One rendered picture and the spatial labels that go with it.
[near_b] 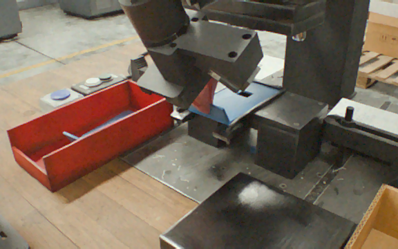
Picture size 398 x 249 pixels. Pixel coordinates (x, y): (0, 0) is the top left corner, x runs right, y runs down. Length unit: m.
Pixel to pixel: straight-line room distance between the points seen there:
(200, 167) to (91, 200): 0.17
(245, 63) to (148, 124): 0.30
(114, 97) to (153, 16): 0.36
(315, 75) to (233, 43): 0.43
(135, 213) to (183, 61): 0.21
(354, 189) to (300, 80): 0.30
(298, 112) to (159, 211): 0.24
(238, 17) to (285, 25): 0.07
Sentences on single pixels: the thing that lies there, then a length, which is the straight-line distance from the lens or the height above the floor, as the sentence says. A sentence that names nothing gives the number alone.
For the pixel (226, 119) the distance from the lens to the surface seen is 0.49.
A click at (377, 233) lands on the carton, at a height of 0.91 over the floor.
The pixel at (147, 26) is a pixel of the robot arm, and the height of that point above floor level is 1.14.
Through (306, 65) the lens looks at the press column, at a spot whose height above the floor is 0.98.
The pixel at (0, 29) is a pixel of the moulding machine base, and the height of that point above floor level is 0.18.
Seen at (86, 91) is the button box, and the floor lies 0.93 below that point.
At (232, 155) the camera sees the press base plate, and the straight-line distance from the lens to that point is 0.59.
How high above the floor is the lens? 1.23
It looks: 29 degrees down
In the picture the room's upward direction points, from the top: straight up
